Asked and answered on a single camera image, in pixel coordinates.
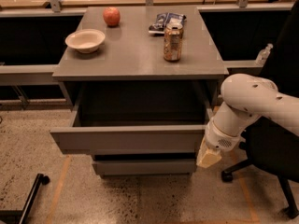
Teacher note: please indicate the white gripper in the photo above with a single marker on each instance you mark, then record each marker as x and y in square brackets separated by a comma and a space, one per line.
[219, 138]

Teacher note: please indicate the grey top drawer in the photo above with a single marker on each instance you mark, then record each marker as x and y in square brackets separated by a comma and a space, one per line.
[104, 132]

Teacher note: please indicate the grey drawer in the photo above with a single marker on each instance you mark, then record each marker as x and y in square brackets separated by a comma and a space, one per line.
[104, 132]
[144, 164]

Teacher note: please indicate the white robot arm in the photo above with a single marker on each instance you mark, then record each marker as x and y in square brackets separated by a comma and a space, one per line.
[245, 98]

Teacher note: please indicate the grey middle drawer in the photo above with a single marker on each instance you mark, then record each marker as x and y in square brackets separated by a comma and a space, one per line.
[144, 164]

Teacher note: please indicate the grey drawer cabinet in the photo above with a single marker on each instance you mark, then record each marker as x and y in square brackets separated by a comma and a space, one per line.
[128, 82]

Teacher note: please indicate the clear plastic bottle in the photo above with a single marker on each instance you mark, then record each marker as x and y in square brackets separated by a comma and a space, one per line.
[263, 55]

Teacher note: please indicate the orange soda can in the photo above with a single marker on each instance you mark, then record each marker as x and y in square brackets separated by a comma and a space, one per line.
[173, 35]

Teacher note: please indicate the blue chip bag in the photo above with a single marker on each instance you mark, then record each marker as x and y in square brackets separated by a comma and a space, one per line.
[163, 19]

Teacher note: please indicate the white bowl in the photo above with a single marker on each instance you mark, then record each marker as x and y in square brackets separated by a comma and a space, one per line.
[86, 40]

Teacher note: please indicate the red apple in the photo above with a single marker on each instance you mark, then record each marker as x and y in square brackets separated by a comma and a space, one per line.
[111, 16]

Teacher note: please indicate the black metal floor frame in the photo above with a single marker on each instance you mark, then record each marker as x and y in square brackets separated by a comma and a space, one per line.
[20, 216]

